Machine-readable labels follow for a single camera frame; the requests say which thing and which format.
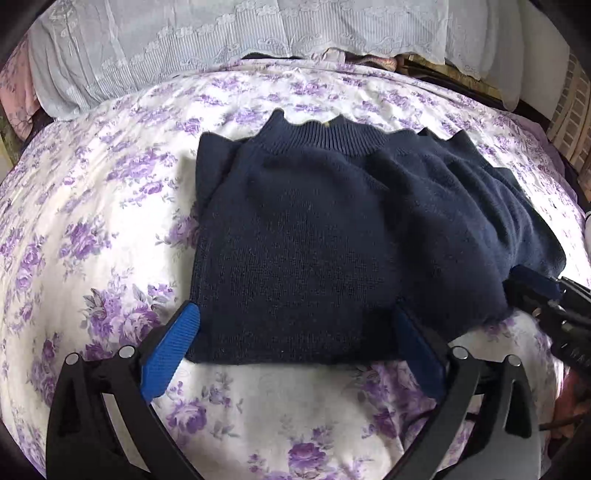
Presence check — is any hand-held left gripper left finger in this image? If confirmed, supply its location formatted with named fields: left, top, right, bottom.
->
left=45, top=301, right=201, bottom=480

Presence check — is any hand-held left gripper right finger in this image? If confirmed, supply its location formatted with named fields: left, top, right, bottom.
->
left=394, top=307, right=543, bottom=480

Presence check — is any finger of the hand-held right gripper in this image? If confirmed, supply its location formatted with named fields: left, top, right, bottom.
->
left=503, top=264, right=561, bottom=320
left=556, top=276, right=591, bottom=309

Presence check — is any navy knit cardigan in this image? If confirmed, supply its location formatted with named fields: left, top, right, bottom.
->
left=187, top=108, right=568, bottom=365

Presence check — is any person's right forearm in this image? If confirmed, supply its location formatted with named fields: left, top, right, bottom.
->
left=556, top=369, right=591, bottom=440

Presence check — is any purple floral bed sheet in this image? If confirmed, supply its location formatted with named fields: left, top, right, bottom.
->
left=0, top=60, right=591, bottom=480

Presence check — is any beige plaid curtain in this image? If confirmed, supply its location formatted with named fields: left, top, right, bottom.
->
left=547, top=51, right=591, bottom=171

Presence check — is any folded blankets stack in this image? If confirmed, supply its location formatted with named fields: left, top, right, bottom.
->
left=318, top=48, right=462, bottom=83

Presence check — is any pink patterned cloth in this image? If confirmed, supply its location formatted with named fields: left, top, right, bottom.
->
left=0, top=39, right=41, bottom=126

